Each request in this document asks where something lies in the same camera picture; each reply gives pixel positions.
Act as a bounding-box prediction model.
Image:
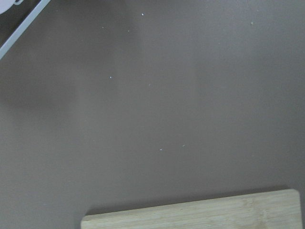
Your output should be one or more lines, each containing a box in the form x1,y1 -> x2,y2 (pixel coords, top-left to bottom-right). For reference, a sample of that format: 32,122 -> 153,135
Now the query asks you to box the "bamboo cutting board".
81,189 -> 303,229

